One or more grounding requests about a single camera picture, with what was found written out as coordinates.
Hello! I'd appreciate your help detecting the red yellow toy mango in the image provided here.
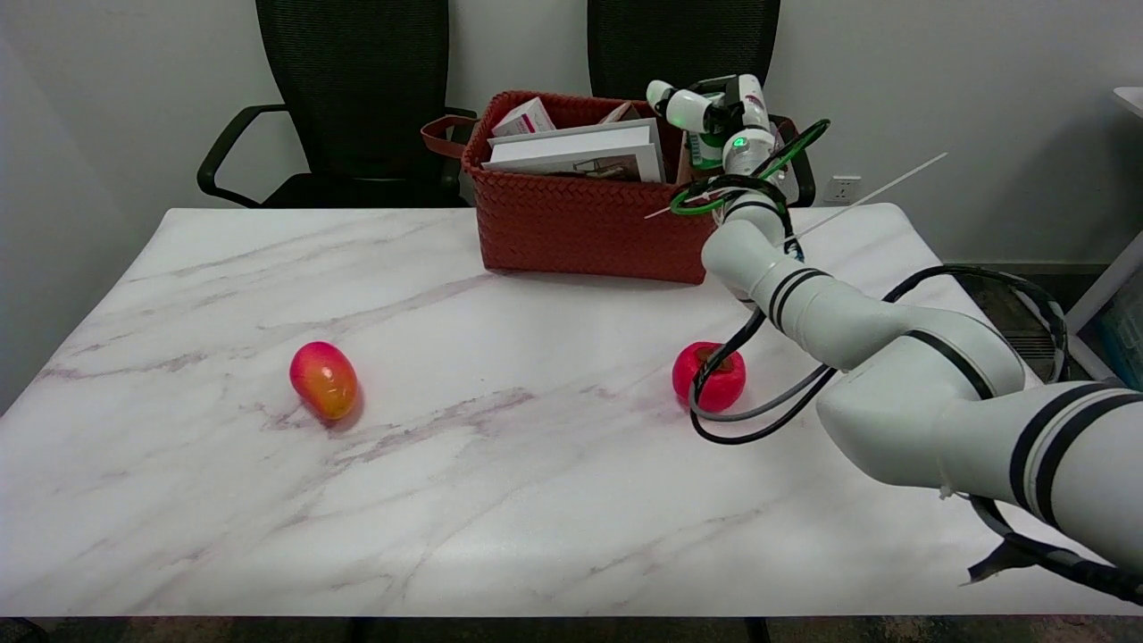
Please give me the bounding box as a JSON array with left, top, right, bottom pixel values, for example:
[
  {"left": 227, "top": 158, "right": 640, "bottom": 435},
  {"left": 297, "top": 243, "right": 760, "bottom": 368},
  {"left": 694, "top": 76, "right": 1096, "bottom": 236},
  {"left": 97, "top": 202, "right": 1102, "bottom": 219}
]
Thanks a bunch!
[{"left": 288, "top": 341, "right": 361, "bottom": 421}]

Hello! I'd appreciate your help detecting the red apple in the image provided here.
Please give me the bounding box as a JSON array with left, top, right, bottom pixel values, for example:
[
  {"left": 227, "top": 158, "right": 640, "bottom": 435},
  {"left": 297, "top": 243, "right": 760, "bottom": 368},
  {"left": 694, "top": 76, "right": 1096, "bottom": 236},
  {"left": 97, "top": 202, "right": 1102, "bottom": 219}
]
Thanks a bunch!
[{"left": 672, "top": 341, "right": 747, "bottom": 413}]

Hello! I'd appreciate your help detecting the white book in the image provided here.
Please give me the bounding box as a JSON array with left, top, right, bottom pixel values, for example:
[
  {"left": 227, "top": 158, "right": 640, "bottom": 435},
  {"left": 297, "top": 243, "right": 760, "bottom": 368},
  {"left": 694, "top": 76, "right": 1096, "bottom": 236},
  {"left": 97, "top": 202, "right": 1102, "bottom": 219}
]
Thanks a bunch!
[{"left": 482, "top": 118, "right": 668, "bottom": 184}]

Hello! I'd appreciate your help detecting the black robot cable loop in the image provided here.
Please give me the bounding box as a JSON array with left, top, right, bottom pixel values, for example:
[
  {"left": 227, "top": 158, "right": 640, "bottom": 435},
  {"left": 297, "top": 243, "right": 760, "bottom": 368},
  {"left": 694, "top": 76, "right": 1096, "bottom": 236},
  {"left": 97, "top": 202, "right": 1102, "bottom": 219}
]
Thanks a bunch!
[{"left": 688, "top": 264, "right": 1071, "bottom": 446}]

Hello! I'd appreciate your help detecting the black mesh office chair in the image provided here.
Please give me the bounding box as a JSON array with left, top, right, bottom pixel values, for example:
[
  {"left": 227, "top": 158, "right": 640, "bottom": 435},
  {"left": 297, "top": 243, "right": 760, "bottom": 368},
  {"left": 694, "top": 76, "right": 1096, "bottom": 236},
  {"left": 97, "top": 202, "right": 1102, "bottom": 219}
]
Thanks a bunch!
[
  {"left": 197, "top": 0, "right": 479, "bottom": 209},
  {"left": 587, "top": 0, "right": 816, "bottom": 208}
]

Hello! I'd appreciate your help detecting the blue storage box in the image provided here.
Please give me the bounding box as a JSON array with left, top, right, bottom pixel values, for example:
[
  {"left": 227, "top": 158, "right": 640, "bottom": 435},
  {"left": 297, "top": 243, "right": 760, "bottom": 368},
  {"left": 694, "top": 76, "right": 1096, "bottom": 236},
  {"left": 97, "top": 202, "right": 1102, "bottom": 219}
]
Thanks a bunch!
[{"left": 1100, "top": 268, "right": 1143, "bottom": 398}]

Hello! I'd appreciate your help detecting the black taped cable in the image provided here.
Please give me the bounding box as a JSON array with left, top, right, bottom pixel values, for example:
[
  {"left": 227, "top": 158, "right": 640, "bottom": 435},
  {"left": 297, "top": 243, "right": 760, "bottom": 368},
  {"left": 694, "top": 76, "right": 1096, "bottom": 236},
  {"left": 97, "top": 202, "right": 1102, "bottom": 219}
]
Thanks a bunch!
[{"left": 960, "top": 494, "right": 1143, "bottom": 605}]

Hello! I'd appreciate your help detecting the green robot cable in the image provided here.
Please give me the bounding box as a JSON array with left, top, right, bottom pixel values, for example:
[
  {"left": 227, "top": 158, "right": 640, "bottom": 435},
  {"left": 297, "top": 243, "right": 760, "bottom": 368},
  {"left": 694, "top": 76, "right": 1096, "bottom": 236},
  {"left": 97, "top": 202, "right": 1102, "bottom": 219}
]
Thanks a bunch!
[{"left": 670, "top": 119, "right": 831, "bottom": 217}]

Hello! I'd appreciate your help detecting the green gum jar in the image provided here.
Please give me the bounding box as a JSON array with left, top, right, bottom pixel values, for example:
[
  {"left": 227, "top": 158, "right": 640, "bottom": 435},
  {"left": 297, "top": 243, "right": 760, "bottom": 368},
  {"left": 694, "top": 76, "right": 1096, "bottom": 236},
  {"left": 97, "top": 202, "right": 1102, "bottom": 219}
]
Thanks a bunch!
[{"left": 686, "top": 129, "right": 726, "bottom": 171}]

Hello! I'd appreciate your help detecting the white zip tie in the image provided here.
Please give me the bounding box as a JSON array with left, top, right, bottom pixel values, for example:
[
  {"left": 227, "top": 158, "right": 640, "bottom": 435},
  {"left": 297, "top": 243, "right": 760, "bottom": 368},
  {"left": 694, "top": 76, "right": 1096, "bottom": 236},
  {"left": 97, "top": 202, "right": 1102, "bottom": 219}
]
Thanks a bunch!
[{"left": 790, "top": 152, "right": 949, "bottom": 242}]

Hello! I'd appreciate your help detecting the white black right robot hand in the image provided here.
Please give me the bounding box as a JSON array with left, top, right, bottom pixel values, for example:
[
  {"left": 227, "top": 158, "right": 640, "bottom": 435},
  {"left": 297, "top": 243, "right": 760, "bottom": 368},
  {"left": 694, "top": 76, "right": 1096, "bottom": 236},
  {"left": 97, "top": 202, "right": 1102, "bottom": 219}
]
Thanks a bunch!
[{"left": 646, "top": 74, "right": 772, "bottom": 136}]

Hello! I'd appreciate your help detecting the white side desk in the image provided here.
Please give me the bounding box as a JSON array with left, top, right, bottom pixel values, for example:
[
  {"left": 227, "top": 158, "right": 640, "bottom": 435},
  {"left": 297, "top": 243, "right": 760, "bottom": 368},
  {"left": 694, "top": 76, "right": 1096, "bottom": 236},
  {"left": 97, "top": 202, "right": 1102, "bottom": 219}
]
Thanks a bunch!
[{"left": 1007, "top": 87, "right": 1143, "bottom": 400}]

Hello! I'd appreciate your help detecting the red woven basket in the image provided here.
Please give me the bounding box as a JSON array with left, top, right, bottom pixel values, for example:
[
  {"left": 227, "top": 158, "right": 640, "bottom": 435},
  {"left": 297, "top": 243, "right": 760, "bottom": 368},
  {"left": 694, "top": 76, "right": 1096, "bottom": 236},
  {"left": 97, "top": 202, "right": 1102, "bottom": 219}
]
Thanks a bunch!
[{"left": 421, "top": 89, "right": 789, "bottom": 285}]

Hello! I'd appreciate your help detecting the pink white small box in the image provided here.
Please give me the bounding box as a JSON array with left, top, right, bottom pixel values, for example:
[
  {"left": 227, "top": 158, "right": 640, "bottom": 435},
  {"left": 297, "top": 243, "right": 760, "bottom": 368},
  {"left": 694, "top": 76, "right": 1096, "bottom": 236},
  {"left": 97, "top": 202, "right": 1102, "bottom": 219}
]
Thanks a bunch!
[{"left": 491, "top": 96, "right": 557, "bottom": 138}]

